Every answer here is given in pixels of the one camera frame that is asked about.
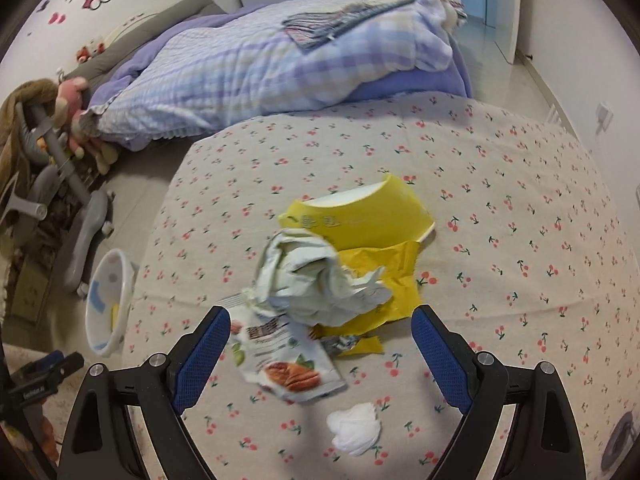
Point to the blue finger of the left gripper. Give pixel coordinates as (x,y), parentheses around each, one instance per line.
(56,374)
(47,361)

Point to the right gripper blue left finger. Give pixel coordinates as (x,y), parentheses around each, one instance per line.
(195,356)

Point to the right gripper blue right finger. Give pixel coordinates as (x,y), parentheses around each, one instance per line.
(447,356)

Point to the white nut snack wrapper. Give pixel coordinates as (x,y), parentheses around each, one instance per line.
(276,353)

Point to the yellow foil snack wrapper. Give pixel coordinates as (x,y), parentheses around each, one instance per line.
(380,299)

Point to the white tissue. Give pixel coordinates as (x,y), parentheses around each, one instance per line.
(355,430)

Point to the white paper ball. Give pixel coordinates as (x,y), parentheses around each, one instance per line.
(300,274)

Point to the white patterned trash bin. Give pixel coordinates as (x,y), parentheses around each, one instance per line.
(108,302)

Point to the cherry print bed sheet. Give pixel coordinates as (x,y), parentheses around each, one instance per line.
(502,224)

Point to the grey round disc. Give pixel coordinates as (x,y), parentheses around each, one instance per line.
(622,433)

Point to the pink plush doll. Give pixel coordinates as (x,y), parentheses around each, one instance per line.
(69,105)

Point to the purple plaid quilt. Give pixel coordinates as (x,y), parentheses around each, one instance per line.
(210,73)

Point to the folded striped cloth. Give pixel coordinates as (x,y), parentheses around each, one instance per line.
(310,30)

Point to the white wall socket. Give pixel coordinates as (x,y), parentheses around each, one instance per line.
(604,114)

